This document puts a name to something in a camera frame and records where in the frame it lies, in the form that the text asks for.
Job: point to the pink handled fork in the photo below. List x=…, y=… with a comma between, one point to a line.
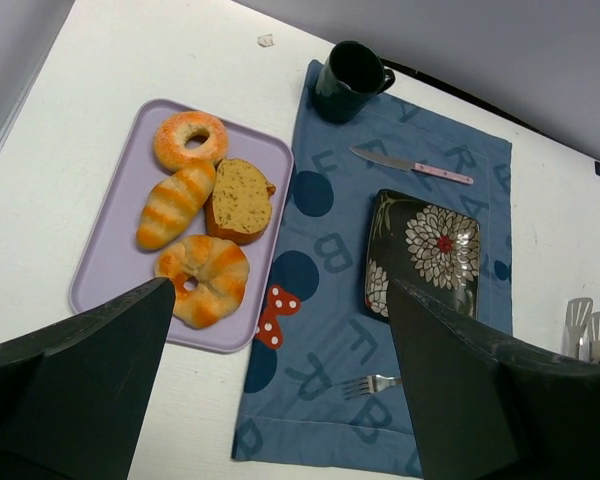
x=368, y=385

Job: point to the brown bread slice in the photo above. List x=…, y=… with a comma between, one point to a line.
x=239, y=208

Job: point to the dark green mug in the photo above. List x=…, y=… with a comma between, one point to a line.
x=351, y=77

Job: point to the striped bread roll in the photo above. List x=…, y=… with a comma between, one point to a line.
x=173, y=203

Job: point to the twisted ring bread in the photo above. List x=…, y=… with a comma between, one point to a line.
x=209, y=276

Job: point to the metal tongs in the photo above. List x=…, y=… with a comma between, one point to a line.
x=582, y=327

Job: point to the sugared ring donut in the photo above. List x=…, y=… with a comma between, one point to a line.
x=187, y=137

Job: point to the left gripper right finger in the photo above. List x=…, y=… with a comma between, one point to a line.
x=486, y=405

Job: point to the small white paper scrap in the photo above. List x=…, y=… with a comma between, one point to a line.
x=265, y=41

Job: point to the pink handled knife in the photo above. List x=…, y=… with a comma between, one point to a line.
x=406, y=165

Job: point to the lavender plastic tray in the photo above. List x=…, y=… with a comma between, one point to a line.
x=113, y=263

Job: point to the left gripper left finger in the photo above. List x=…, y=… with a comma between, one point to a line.
x=73, y=395

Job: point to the blue letter placemat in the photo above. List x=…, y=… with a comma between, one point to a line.
x=292, y=409

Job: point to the black floral square plate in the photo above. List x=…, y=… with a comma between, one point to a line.
x=432, y=247

